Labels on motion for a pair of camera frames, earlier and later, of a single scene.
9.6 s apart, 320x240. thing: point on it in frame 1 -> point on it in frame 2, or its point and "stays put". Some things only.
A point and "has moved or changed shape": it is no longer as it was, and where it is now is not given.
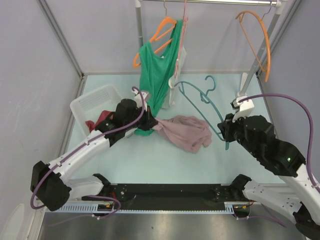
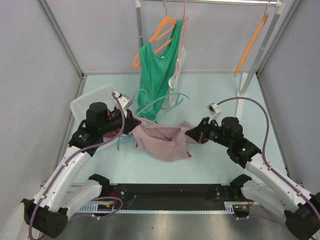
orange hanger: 268,41 -> 262,25
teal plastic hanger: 227,145 has moved or changed shape
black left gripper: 149,120 -> 130,122
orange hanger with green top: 154,37 stays put
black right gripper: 226,127 -> 198,133
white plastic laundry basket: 86,108 stays put
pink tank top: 187,132 has moved or changed shape
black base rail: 168,195 stays put
